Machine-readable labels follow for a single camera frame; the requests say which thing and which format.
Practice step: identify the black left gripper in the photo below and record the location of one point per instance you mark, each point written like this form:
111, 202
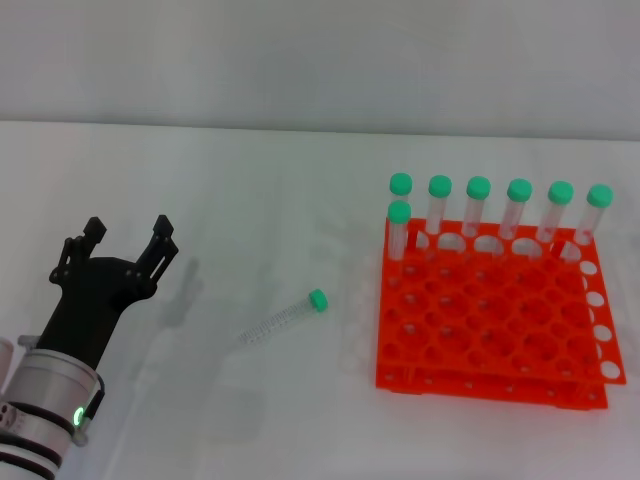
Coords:
90, 300

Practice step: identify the graduated test tube green cap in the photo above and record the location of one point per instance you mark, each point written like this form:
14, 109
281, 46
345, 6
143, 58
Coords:
280, 320

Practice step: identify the clear test tube green cap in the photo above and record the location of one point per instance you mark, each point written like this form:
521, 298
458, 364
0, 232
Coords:
400, 211
401, 183
599, 195
440, 186
560, 192
478, 187
519, 189

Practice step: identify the orange test tube rack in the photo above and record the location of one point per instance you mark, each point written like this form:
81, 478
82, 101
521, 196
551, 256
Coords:
495, 320

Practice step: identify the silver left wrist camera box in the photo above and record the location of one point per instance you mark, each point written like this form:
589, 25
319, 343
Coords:
4, 360

